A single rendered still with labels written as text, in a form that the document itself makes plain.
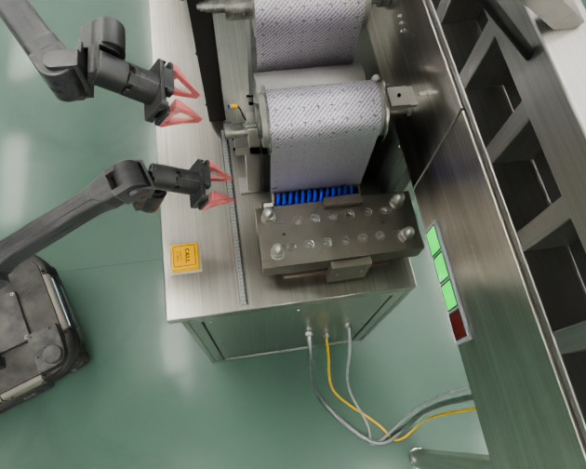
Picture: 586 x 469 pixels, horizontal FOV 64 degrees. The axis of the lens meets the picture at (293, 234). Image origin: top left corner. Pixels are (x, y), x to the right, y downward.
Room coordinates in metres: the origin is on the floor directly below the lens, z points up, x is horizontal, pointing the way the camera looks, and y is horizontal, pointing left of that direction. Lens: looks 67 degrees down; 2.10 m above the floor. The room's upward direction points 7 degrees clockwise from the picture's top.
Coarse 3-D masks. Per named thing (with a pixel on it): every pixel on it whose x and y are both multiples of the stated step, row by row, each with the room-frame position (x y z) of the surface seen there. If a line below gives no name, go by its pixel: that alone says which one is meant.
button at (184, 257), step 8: (176, 248) 0.42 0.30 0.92; (184, 248) 0.42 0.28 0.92; (192, 248) 0.42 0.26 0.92; (176, 256) 0.40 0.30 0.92; (184, 256) 0.40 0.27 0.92; (192, 256) 0.40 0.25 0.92; (176, 264) 0.37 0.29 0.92; (184, 264) 0.38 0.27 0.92; (192, 264) 0.38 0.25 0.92; (176, 272) 0.36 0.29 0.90
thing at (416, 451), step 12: (408, 180) 0.82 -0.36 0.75; (420, 456) -0.01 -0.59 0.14; (432, 456) -0.01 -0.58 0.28; (444, 456) 0.00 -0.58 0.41; (456, 456) 0.00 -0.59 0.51; (468, 456) 0.01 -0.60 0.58; (480, 456) 0.01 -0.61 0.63; (420, 468) -0.06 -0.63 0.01; (432, 468) -0.04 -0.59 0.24; (444, 468) -0.04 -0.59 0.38; (456, 468) -0.03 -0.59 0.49; (468, 468) -0.02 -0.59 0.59; (480, 468) -0.02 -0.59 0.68; (492, 468) -0.01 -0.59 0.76
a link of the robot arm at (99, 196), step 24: (120, 168) 0.47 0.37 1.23; (96, 192) 0.42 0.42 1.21; (120, 192) 0.42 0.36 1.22; (48, 216) 0.36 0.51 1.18; (72, 216) 0.37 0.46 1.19; (96, 216) 0.39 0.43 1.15; (0, 240) 0.31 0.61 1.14; (24, 240) 0.31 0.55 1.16; (48, 240) 0.32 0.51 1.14; (0, 264) 0.26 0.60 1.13; (0, 288) 0.22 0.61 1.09
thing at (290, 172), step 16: (272, 160) 0.56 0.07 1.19; (288, 160) 0.57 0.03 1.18; (304, 160) 0.58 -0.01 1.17; (320, 160) 0.59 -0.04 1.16; (336, 160) 0.60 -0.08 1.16; (352, 160) 0.61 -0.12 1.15; (368, 160) 0.62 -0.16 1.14; (272, 176) 0.56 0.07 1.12; (288, 176) 0.57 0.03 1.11; (304, 176) 0.58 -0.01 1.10; (320, 176) 0.59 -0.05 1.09; (336, 176) 0.60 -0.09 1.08; (352, 176) 0.61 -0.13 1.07; (272, 192) 0.56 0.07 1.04; (288, 192) 0.57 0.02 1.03
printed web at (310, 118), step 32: (256, 0) 0.81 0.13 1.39; (288, 0) 0.82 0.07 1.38; (320, 0) 0.84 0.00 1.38; (352, 0) 0.85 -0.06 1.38; (256, 32) 0.79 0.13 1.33; (288, 32) 0.81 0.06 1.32; (320, 32) 0.83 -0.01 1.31; (352, 32) 0.85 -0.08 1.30; (256, 64) 0.93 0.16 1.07; (288, 64) 0.81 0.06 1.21; (320, 64) 0.83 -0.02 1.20; (288, 96) 0.64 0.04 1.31; (320, 96) 0.65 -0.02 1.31; (352, 96) 0.66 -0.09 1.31; (288, 128) 0.58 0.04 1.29; (320, 128) 0.59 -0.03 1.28; (352, 128) 0.61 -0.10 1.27
